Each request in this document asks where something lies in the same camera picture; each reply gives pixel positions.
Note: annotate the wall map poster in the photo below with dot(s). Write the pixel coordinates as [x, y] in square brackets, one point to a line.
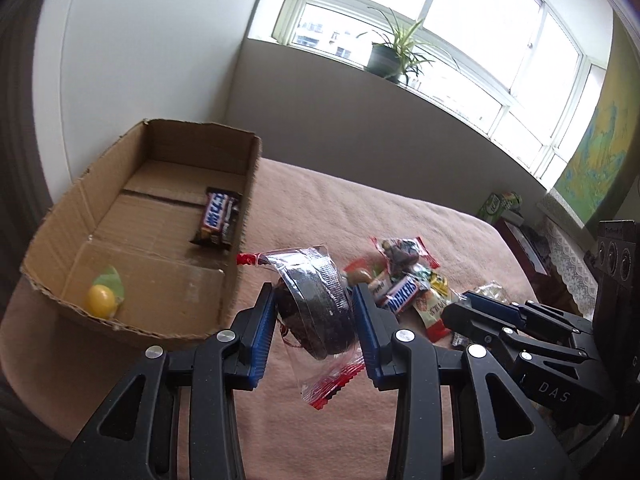
[605, 150]

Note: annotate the pink blanket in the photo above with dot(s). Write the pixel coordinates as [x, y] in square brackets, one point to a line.
[310, 200]

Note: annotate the yellow lemon candy toy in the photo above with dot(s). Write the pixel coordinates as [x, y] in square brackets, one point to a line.
[100, 300]

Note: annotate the white wardrobe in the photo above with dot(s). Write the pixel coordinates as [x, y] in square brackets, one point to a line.
[150, 50]

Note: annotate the white framed window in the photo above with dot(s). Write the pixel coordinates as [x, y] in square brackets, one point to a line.
[450, 20]

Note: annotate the potted green plant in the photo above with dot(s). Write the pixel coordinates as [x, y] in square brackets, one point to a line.
[387, 55]

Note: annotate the brown cardboard box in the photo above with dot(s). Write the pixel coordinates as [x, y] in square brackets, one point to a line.
[150, 220]

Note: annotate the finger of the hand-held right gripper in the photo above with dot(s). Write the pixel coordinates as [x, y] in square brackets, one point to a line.
[492, 302]
[467, 322]

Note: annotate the sliced bread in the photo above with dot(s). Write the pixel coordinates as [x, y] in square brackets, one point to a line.
[491, 292]

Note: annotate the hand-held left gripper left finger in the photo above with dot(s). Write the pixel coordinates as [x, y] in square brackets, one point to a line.
[262, 332]

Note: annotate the green carton box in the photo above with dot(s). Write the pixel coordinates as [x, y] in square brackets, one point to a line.
[500, 205]

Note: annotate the white red snack packet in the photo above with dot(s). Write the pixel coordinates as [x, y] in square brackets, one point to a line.
[432, 317]

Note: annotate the small white candy bar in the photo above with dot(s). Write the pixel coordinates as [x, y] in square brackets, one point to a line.
[381, 287]

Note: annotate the brown chocolate bar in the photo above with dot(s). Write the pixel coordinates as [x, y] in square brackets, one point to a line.
[402, 294]
[216, 216]

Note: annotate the dark cake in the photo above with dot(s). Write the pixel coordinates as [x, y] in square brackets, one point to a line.
[312, 305]

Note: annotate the yellow green candy packet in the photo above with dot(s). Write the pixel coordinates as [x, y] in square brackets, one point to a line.
[436, 282]

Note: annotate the red-edged clear snack packet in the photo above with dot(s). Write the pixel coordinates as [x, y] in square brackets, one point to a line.
[402, 255]

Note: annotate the dark red bedside table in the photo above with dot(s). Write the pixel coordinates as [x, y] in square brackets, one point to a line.
[525, 252]

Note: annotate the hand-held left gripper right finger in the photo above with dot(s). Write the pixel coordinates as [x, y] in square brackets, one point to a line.
[367, 332]

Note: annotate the white lace cloth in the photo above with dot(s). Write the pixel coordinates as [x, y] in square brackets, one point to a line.
[567, 255]

